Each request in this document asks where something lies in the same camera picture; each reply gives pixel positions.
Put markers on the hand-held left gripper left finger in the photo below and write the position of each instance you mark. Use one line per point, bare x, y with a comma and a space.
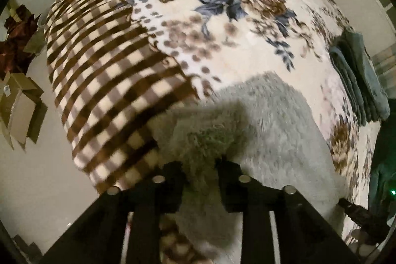
174, 185

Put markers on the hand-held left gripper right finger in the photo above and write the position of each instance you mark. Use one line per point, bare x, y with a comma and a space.
228, 186

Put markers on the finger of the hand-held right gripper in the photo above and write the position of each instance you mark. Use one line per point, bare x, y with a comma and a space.
359, 213

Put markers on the grey fluffy towel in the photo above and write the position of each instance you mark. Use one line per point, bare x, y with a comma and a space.
278, 128

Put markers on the stack of folded grey clothes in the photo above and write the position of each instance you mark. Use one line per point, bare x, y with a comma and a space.
359, 78

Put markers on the floral checked blanket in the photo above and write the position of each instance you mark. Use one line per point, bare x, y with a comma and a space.
216, 35

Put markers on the cardboard box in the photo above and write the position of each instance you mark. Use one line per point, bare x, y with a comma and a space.
21, 109

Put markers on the dark red cloth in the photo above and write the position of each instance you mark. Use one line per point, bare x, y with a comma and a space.
17, 41

